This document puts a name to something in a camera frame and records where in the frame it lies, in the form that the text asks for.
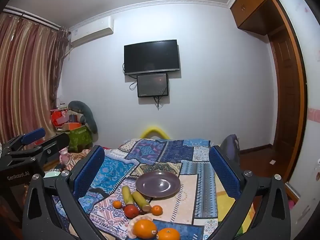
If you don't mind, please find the yellow curved cushion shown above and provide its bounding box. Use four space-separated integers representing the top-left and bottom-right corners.
140 126 171 139

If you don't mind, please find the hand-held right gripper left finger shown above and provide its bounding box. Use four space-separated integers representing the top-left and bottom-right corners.
22 145 110 240

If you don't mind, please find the brown wooden door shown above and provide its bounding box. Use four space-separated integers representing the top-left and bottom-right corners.
268 27 302 161

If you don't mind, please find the large orange with sticker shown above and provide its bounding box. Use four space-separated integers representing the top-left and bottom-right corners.
132 219 157 239

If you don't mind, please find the curtain rail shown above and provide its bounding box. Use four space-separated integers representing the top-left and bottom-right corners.
3 6 68 32

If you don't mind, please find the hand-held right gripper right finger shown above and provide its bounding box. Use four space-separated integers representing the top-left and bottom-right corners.
209 145 293 240

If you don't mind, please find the small black wall screen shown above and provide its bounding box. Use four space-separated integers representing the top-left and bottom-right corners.
136 73 169 98

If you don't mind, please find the pink plush toy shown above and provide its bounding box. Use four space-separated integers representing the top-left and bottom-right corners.
59 147 72 164

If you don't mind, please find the orange box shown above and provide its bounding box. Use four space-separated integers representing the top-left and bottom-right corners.
62 122 83 131

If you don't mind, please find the purple plate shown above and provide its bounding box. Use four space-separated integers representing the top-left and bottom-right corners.
135 171 181 200

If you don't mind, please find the red tomato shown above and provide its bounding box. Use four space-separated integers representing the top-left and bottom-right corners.
124 204 139 218

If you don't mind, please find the black screen cable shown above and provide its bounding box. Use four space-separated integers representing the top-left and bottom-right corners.
153 95 167 111

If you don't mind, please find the patchwork printed blanket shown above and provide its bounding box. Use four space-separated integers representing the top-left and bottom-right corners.
52 138 237 240

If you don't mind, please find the green patterned box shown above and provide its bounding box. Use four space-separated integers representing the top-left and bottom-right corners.
67 125 93 153

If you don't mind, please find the green sugarcane piece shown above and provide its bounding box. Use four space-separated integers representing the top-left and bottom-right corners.
132 191 152 211
122 185 135 205

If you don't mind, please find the wooden overhead cabinet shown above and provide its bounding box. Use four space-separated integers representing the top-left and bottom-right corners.
229 0 288 37

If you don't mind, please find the white air conditioner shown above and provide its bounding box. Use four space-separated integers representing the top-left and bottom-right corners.
68 16 114 48

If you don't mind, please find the medium orange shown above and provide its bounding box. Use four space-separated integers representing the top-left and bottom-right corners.
157 228 181 240

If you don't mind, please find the striped red curtain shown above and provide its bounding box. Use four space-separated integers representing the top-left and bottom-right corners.
0 12 70 152

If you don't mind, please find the black wall television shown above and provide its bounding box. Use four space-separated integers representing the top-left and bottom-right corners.
124 39 181 76

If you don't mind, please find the red bag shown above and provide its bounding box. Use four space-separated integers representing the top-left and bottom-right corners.
50 109 68 128

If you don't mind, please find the yellow bed sheet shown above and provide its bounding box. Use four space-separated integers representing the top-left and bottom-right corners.
215 175 254 240

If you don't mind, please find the dark bag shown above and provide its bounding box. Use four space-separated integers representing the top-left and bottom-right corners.
219 134 241 167

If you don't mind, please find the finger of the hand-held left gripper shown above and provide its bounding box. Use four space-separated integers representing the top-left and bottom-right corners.
3 127 47 153
7 132 70 165

